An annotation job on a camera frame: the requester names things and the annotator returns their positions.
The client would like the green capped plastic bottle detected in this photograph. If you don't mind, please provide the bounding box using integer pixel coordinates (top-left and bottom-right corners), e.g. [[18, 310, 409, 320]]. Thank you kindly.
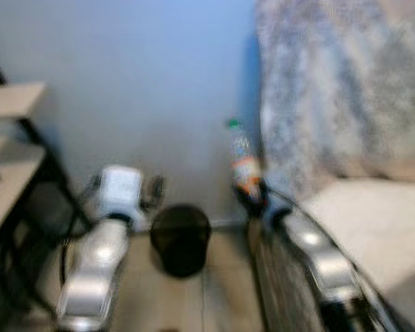
[[226, 118, 264, 201]]

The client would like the black mesh waste bin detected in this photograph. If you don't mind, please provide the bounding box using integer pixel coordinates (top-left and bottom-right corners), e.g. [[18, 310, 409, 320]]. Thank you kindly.
[[150, 204, 212, 279]]

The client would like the white quilted mattress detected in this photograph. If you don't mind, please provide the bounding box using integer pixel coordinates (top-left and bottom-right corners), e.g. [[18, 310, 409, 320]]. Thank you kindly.
[[301, 176, 415, 332]]

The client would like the white grey patterned sheet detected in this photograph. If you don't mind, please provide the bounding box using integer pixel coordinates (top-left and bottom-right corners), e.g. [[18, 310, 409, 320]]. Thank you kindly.
[[255, 0, 415, 203]]

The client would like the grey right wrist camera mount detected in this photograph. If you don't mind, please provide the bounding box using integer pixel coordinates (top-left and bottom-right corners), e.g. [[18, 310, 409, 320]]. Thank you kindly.
[[263, 176, 295, 229]]

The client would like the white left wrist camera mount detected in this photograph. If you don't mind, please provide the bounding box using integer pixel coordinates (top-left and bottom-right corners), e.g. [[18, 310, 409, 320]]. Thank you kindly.
[[97, 166, 145, 223]]

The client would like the wooden shelf with black frame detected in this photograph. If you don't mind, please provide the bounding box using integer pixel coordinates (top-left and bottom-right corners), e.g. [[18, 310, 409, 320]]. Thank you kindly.
[[0, 48, 92, 277]]

